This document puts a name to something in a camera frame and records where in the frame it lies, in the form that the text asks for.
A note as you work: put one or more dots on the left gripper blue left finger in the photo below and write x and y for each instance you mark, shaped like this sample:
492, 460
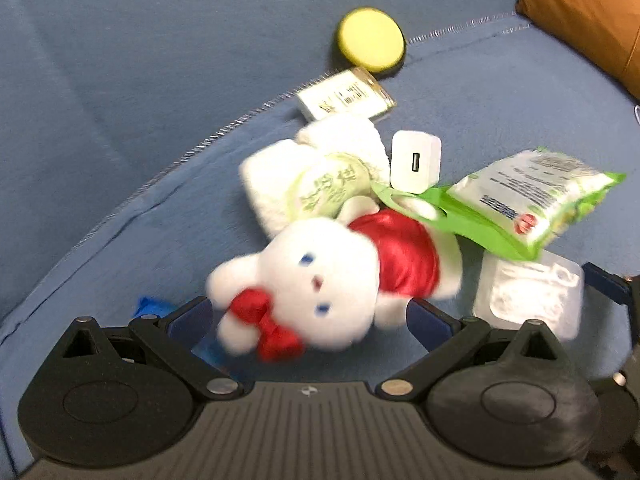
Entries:
189, 324

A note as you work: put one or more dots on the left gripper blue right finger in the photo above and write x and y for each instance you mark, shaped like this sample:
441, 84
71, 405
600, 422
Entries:
430, 326

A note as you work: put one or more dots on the white kitty plush red dress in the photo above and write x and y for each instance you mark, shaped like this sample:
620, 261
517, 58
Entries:
322, 283

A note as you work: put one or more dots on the clear plastic case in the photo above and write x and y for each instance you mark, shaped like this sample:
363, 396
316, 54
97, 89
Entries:
548, 289

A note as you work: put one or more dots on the green snack packet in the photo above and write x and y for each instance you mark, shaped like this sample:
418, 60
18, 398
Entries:
513, 207

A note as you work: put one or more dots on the white USB charger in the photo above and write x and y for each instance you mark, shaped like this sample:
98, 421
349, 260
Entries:
415, 158

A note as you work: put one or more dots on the white plush green print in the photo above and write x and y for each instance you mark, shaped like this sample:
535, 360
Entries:
313, 174

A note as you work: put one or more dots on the small white gold box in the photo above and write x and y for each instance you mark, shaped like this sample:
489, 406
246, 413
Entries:
353, 91

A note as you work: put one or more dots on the yellow round sponge puff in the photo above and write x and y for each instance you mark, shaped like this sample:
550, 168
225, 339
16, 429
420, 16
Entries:
371, 39

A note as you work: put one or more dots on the blue fabric sofa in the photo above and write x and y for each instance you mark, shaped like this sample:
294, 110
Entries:
123, 123

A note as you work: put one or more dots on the orange cushion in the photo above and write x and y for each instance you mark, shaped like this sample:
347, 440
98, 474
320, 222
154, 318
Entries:
604, 31

